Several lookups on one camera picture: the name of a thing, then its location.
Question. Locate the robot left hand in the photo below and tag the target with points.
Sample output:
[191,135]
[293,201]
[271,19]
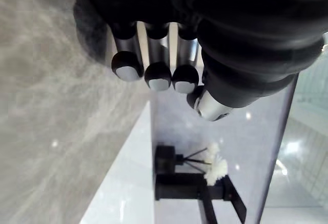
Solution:
[230,29]

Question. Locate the white fluffy diffuser flower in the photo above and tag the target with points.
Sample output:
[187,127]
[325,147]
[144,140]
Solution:
[213,152]
[216,172]

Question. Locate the black reed diffuser bottle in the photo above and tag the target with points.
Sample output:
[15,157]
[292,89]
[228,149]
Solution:
[165,158]

